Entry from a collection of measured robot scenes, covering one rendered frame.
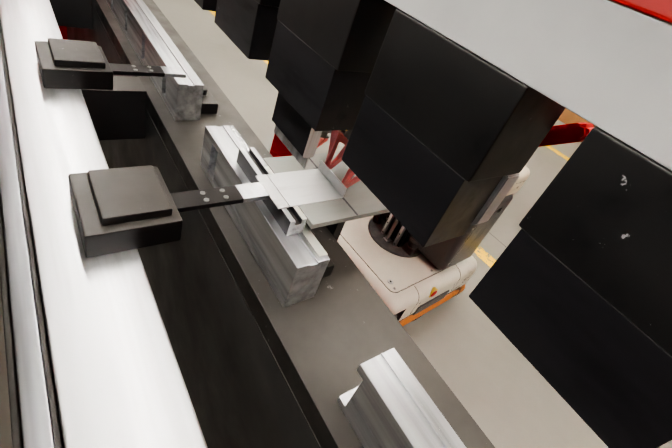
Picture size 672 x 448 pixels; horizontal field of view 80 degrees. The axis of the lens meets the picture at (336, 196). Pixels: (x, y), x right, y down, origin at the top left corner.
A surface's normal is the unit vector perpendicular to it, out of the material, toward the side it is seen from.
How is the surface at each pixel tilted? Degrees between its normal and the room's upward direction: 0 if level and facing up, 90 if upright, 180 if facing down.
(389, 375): 0
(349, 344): 0
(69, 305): 0
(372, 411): 90
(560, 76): 90
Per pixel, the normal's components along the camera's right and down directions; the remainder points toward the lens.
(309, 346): 0.30, -0.76
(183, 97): 0.53, 0.63
